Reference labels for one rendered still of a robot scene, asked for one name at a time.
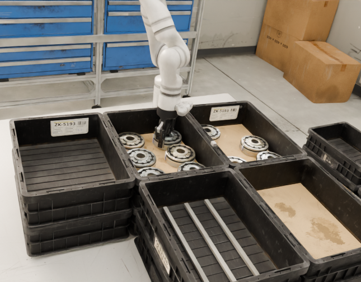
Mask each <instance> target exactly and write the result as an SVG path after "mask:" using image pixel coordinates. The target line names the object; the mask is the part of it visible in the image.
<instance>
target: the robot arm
mask: <svg viewBox="0 0 361 282"><path fill-rule="evenodd" d="M139 1H140V3H141V5H140V11H141V14H142V18H143V22H144V25H145V28H146V32H147V36H148V41H149V48H150V53H151V59H152V63H153V64H154V65H155V66H157V67H159V68H160V75H157V76H156V77H155V79H154V92H153V106H152V108H154V107H157V115H158V116H159V117H160V118H161V119H160V120H159V127H157V126H156V127H155V135H156V139H157V140H158V146H157V147H158V148H160V149H163V148H164V144H165V137H166V136H167V137H170V134H171V133H172V130H173V129H174V126H175V121H176V118H177V117H178V115H180V116H185V115H186V114H187V113H188V112H189V111H190V110H191V109H192V108H193V102H192V101H181V88H182V78H181V76H180V75H179V74H180V68H182V67H184V66H186V65H188V63H189V61H190V52H189V49H188V47H187V45H186V44H185V42H184V41H183V39H182V38H181V36H180V35H179V33H178V32H177V31H176V28H175V25H174V22H173V20H172V17H171V15H170V12H169V10H168V9H167V4H166V0H139ZM163 130H164V131H163Z"/></svg>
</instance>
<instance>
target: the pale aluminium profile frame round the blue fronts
mask: <svg viewBox="0 0 361 282"><path fill-rule="evenodd" d="M204 6H205V0H198V7H193V11H197V12H196V19H195V26H194V31H179V32H178V33H179V35H180V36H181V38H182V39H187V38H193V41H192V46H191V50H189V52H190V61H189V63H188V65H186V66H184V67H182V68H180V72H187V79H185V78H184V77H183V76H182V75H181V74H179V75H180V76H181V78H182V88H181V89H182V90H183V89H185V93H186V95H183V96H182V97H183V98H187V97H191V96H188V94H191V87H192V82H193V75H194V69H195V62H196V55H197V51H198V44H199V37H200V30H201V23H202V19H203V12H204ZM94 12H96V34H95V35H72V36H39V37H12V38H0V47H3V46H26V45H50V44H76V43H93V47H95V56H93V64H94V65H95V66H94V65H93V67H92V72H90V73H85V72H82V73H68V75H61V76H47V77H33V78H19V79H8V78H3V79H0V88H2V87H14V86H27V85H35V84H47V83H60V82H73V81H83V82H84V84H85V85H86V87H87V88H88V89H89V91H90V92H89V93H79V94H72V95H61V96H51V97H40V98H29V99H23V100H12V101H1V102H0V109H7V108H13V107H24V106H34V105H44V104H54V103H60V102H70V101H80V100H90V99H93V103H94V104H95V106H92V108H91V109H97V108H102V107H101V106H98V105H100V98H106V97H116V96H126V95H137V94H143V93H152V92H154V86H150V87H139V88H128V89H122V90H112V91H103V90H102V89H101V83H102V82H103V81H104V80H105V79H106V78H118V77H131V76H143V75H150V74H160V68H159V67H151V68H146V69H132V70H110V71H109V72H101V64H102V59H103V55H102V46H103V43H104V42H113V41H138V40H148V36H147V33H133V34H102V29H103V13H104V12H105V8H104V0H96V8H94ZM91 81H93V82H94V85H93V84H92V82H91Z"/></svg>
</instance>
